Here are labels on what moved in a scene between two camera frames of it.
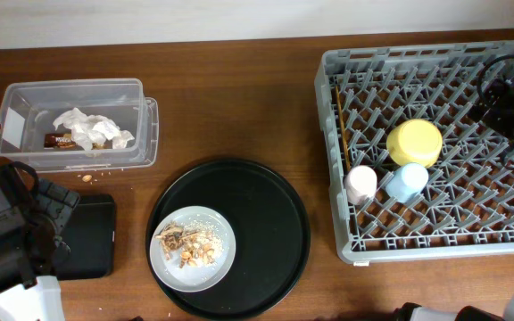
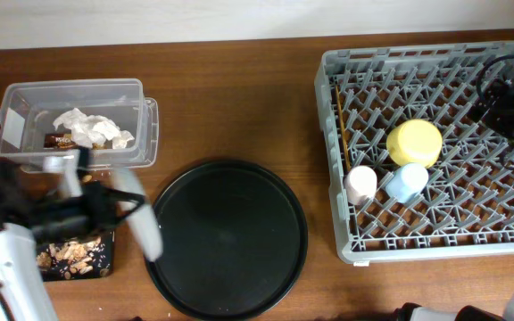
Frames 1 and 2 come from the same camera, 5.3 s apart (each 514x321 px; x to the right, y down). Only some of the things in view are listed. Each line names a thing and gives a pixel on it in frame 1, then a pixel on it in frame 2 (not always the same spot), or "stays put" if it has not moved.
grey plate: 192,248 → 141,214
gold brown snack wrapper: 66,142 stays put
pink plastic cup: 360,185 stays put
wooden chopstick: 342,128 stays put
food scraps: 195,243 → 75,257
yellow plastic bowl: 416,141 stays put
